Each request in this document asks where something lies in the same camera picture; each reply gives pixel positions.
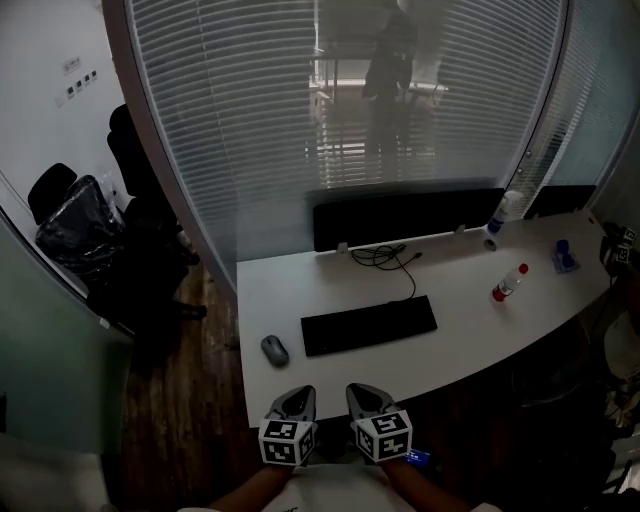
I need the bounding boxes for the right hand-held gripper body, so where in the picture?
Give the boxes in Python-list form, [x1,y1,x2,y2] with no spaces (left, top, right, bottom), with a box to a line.
[345,382,414,465]

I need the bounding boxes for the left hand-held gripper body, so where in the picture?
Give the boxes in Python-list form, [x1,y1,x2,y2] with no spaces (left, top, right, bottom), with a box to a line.
[257,384,319,468]

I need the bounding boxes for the grey computer mouse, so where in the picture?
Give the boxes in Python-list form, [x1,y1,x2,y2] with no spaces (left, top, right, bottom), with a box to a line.
[260,334,291,368]

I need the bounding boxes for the black keyboard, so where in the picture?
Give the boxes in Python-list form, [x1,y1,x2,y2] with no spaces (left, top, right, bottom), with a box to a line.
[300,294,439,358]

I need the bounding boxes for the person's right forearm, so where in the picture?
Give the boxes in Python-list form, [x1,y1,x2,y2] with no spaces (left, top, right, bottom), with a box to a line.
[382,457,476,512]

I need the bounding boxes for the person's left forearm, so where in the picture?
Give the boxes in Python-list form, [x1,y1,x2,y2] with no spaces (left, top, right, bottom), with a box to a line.
[202,462,296,512]

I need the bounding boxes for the red-capped clear plastic bottle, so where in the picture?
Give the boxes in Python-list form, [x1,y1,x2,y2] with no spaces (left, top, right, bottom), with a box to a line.
[491,262,530,304]

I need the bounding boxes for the black desk divider panel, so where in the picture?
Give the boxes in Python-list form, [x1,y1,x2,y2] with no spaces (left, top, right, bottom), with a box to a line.
[312,187,506,253]

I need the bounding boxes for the white spray bottle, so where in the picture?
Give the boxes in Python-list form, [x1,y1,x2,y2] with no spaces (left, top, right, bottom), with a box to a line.
[486,190,523,237]

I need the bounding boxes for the blue stamp holder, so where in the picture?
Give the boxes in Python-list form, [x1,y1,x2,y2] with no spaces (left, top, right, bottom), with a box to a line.
[551,239,581,274]

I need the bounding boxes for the small black divider panel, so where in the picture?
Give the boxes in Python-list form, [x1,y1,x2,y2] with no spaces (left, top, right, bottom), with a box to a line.
[522,184,598,221]

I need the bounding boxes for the plastic-wrapped black office chair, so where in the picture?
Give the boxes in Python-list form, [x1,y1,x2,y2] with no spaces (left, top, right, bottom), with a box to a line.
[27,162,131,281]

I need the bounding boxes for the window blinds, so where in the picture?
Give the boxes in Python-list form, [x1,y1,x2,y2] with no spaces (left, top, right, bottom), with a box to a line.
[124,0,571,261]

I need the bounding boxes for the black keyboard cable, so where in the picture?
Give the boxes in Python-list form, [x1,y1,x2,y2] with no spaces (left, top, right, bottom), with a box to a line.
[350,243,424,304]

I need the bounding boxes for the wall switch panel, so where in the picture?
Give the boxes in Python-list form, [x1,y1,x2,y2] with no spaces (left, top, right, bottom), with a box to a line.
[53,57,100,109]

